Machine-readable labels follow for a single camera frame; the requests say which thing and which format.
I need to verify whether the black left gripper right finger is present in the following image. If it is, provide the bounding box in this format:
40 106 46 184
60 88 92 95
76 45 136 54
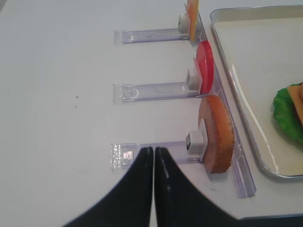
154 147 241 227

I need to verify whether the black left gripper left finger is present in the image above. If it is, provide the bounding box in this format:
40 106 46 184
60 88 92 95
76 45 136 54
66 147 153 227

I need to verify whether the white pusher block tomato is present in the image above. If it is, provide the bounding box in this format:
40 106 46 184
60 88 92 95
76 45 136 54
186 67 202 93

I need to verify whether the green lettuce leaf on burger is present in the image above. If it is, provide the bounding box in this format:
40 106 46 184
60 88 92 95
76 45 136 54
273 83 303 145

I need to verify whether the standing red tomato slice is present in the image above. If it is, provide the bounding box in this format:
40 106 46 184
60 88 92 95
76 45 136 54
196 40 214 95

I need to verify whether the yellow cheese slice on burger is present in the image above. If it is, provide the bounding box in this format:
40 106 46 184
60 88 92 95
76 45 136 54
287 85 303 119

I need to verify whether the white pusher block cheese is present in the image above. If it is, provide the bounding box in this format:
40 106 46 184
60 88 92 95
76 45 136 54
178 13 190 34

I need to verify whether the standing yellow cheese slice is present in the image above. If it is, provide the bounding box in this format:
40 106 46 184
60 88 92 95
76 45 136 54
187 0 199 42

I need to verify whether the white pusher block bun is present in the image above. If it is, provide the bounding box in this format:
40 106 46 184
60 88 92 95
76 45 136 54
185 131 208 157

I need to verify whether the standing bun left front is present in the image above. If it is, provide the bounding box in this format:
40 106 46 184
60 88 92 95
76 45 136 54
198 95 234 174

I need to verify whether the white metal tray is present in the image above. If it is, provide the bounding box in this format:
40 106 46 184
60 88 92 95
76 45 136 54
210 5 303 179

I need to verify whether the clear rail left long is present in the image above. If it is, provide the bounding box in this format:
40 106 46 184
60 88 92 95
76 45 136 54
196 11 258 199

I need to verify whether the clear holder rail tomato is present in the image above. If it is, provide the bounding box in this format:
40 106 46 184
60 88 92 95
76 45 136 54
112 82 203 104

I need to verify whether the clear holder rail cheese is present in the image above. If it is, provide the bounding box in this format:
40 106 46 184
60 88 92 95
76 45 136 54
114 28 190 45

